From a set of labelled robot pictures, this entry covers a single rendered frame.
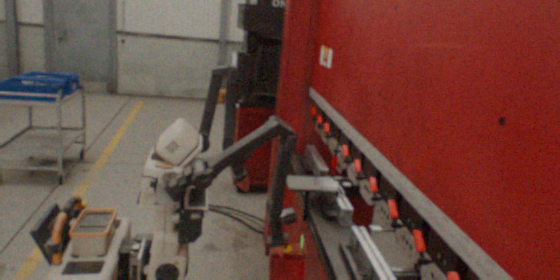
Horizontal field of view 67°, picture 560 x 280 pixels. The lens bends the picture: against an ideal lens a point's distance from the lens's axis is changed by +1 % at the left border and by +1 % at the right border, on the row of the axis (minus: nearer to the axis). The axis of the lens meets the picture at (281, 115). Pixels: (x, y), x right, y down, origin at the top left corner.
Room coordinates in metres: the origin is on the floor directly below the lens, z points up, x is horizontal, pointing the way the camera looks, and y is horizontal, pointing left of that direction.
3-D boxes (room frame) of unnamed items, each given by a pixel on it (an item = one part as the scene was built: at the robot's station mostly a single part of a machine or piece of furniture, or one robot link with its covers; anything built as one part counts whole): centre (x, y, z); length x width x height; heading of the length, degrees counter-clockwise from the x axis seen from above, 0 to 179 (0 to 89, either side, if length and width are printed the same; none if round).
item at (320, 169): (2.74, -0.27, 0.92); 0.50 x 0.06 x 0.10; 8
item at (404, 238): (1.23, -0.48, 1.26); 0.15 x 0.09 x 0.17; 8
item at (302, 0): (3.19, -0.38, 1.15); 0.85 x 0.25 x 2.30; 98
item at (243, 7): (3.38, 0.28, 1.53); 0.51 x 0.25 x 0.85; 13
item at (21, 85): (4.12, 2.50, 0.92); 0.50 x 0.36 x 0.18; 101
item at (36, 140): (4.29, 2.52, 0.47); 0.90 x 0.66 x 0.95; 11
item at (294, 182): (2.18, -0.20, 1.00); 0.26 x 0.18 x 0.01; 98
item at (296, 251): (1.80, -0.09, 0.75); 0.20 x 0.16 x 0.18; 3
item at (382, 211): (1.43, -0.45, 1.26); 0.15 x 0.09 x 0.17; 8
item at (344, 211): (2.14, -0.35, 0.92); 0.39 x 0.06 x 0.10; 8
